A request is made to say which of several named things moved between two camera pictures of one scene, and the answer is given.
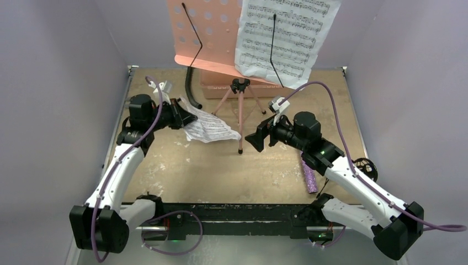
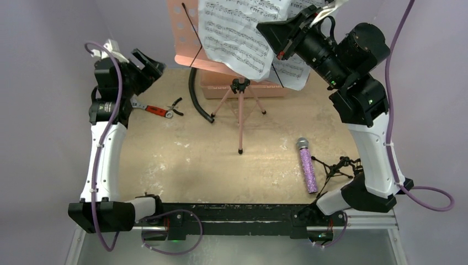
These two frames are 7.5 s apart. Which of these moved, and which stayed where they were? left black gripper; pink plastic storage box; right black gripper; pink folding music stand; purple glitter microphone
Moved: left black gripper; right black gripper
Stayed: purple glitter microphone; pink plastic storage box; pink folding music stand
